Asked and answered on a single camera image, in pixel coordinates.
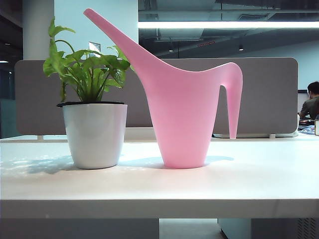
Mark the pink plastic watering can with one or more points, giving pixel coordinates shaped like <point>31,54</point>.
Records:
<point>184,112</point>

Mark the green leafy plant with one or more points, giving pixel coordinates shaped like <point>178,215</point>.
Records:
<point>87,74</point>

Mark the white glossy flower pot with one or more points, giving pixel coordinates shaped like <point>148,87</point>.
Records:
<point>94,137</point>

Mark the black ceiling spotlight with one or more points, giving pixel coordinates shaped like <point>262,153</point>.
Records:
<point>241,47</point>
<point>170,48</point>

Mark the red ceiling sign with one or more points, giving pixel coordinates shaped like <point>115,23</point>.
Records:
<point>206,44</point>

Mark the black inner pot rim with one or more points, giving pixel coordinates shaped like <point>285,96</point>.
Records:
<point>65,104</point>

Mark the small paper notice sign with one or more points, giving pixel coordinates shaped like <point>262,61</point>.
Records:
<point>94,46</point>

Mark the grey fabric desk divider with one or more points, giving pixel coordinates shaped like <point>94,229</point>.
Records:
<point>269,99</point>

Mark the long ceiling light strip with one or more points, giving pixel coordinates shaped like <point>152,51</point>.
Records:
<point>224,25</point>

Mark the white computer monitor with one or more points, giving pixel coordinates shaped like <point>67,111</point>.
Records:
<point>302,99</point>

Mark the blue patterned cloth item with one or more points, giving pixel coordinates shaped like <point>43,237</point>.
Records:
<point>306,129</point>

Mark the grey under-desk cabinet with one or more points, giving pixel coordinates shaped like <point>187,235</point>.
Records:
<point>261,229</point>

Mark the seated person dark hair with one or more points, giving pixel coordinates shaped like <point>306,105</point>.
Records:
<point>310,105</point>

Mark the white divider mounting bracket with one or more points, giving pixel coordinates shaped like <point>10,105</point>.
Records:
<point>272,136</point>
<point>40,137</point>

